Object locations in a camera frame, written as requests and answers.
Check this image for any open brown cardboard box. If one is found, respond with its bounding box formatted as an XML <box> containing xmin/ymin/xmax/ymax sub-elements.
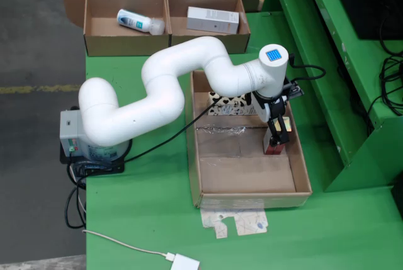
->
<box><xmin>64</xmin><ymin>0</ymin><xmax>173</xmax><ymax>57</ymax></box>
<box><xmin>166</xmin><ymin>0</ymin><xmax>259</xmax><ymax>55</ymax></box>

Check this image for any flattened printed carton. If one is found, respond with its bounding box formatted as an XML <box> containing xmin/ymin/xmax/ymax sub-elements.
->
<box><xmin>200</xmin><ymin>208</ymin><xmax>269</xmax><ymax>240</ymax></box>

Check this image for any green metal cabinet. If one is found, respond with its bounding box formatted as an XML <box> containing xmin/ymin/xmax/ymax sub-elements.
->
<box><xmin>261</xmin><ymin>0</ymin><xmax>403</xmax><ymax>194</ymax></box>

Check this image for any black monitor cable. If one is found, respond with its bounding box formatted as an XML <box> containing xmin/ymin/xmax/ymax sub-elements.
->
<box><xmin>378</xmin><ymin>14</ymin><xmax>403</xmax><ymax>57</ymax></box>

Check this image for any long black cable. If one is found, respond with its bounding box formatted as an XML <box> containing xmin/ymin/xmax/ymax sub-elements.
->
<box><xmin>124</xmin><ymin>101</ymin><xmax>221</xmax><ymax>162</ymax></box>

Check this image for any cow print carton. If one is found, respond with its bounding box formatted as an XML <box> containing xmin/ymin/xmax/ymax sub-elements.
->
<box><xmin>207</xmin><ymin>91</ymin><xmax>262</xmax><ymax>116</ymax></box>

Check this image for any grey robot base unit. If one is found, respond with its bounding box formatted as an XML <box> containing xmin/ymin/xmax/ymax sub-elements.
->
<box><xmin>59</xmin><ymin>109</ymin><xmax>133</xmax><ymax>161</ymax></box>

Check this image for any black camera box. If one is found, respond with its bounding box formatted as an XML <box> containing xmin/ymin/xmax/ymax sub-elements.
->
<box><xmin>283</xmin><ymin>77</ymin><xmax>305</xmax><ymax>98</ymax></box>

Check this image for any white blue plastic bottle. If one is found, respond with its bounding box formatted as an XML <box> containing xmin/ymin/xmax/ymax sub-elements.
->
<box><xmin>116</xmin><ymin>8</ymin><xmax>166</xmax><ymax>36</ymax></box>

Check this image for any holographic silver red carton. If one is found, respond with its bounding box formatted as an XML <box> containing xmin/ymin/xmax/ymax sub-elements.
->
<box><xmin>263</xmin><ymin>115</ymin><xmax>293</xmax><ymax>156</ymax></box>

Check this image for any short looped black cable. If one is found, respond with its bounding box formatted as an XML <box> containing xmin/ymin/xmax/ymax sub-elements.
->
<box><xmin>288</xmin><ymin>52</ymin><xmax>327</xmax><ymax>81</ymax></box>

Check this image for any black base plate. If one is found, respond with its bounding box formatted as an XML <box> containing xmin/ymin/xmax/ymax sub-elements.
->
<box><xmin>59</xmin><ymin>143</ymin><xmax>125</xmax><ymax>176</ymax></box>

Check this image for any white cable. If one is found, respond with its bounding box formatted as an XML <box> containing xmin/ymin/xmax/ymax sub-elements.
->
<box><xmin>82</xmin><ymin>229</ymin><xmax>176</xmax><ymax>262</ymax></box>

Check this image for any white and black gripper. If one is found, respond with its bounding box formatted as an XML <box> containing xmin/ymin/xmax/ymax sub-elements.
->
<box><xmin>251</xmin><ymin>89</ymin><xmax>291</xmax><ymax>146</ymax></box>

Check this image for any white power adapter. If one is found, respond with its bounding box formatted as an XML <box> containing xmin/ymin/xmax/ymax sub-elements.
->
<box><xmin>171</xmin><ymin>253</ymin><xmax>201</xmax><ymax>270</ymax></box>

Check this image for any shallow cardboard tray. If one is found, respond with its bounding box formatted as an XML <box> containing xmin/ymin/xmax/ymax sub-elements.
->
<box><xmin>184</xmin><ymin>70</ymin><xmax>313</xmax><ymax>210</ymax></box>

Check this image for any long white carton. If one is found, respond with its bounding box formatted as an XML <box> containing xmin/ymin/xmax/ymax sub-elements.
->
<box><xmin>186</xmin><ymin>6</ymin><xmax>240</xmax><ymax>35</ymax></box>

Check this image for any black power cable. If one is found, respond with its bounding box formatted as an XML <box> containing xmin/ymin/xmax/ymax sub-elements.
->
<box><xmin>64</xmin><ymin>161</ymin><xmax>88</xmax><ymax>230</ymax></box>

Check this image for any black cable bundle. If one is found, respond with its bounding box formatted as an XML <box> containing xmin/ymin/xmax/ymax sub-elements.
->
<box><xmin>366</xmin><ymin>55</ymin><xmax>403</xmax><ymax>132</ymax></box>

